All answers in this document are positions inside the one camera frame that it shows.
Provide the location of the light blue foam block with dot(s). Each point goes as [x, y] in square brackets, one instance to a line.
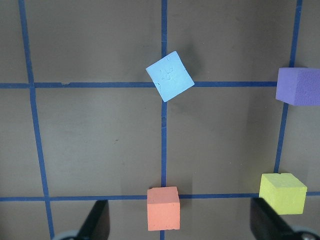
[170, 76]

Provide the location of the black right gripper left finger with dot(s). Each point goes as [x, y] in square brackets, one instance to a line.
[95, 227]

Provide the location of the purple foam block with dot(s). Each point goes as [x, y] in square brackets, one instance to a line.
[298, 86]

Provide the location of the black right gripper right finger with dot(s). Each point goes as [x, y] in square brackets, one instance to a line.
[266, 224]

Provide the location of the orange foam block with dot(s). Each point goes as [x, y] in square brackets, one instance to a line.
[163, 209]

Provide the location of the yellow foam block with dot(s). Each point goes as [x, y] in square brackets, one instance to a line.
[285, 193]

